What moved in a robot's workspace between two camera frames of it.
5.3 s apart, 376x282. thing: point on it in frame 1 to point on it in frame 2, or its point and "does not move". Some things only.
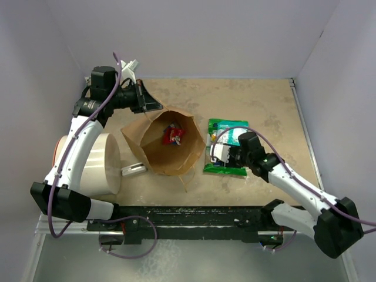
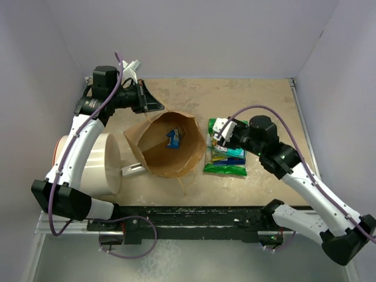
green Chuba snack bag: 212,167 does not move
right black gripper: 232,149 to 239,125
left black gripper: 150,104 does not move
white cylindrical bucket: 100,171 does not move
